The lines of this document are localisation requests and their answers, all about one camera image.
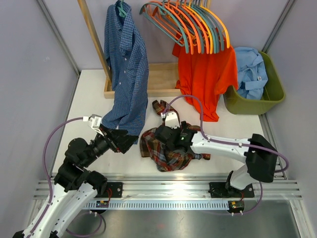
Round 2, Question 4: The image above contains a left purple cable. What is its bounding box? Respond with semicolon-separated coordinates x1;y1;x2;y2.
27;116;91;236

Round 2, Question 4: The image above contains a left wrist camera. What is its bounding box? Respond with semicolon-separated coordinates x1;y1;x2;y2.
88;114;102;129

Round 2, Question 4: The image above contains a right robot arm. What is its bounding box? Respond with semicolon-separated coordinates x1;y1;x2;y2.
139;121;277;198

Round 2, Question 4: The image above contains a blue checked shirt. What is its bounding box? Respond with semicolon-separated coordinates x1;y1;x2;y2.
102;0;149;136

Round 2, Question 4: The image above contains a teal hanger blue shirt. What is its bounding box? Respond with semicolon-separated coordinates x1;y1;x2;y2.
116;0;127;18

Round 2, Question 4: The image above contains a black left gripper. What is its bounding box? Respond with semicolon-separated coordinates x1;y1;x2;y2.
82;123;139;167

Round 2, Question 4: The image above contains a light blue shirt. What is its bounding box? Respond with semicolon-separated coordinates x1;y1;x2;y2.
234;47;268;100

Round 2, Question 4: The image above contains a wooden clothes rack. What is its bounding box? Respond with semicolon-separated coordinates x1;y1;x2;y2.
77;0;213;99

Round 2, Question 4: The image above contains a red brown plaid shirt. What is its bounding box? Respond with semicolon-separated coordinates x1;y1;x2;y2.
140;100;211;172

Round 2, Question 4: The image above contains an aluminium rail base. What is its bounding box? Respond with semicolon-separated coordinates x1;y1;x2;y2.
32;158;303;211

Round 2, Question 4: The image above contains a green plastic basket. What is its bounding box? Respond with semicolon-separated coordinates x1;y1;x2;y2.
223;52;285;115

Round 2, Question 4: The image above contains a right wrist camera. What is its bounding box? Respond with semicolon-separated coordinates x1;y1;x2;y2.
161;111;180;129

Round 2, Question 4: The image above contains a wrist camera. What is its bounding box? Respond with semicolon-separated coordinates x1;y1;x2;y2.
88;114;102;129
161;111;180;129

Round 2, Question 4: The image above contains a hanging hanger bunch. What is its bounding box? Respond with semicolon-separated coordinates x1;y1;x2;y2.
139;0;230;55

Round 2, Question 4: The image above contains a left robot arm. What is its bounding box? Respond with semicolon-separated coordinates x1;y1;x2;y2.
14;125;138;238

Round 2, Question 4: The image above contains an orange t-shirt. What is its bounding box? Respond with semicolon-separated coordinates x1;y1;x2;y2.
172;44;239;122

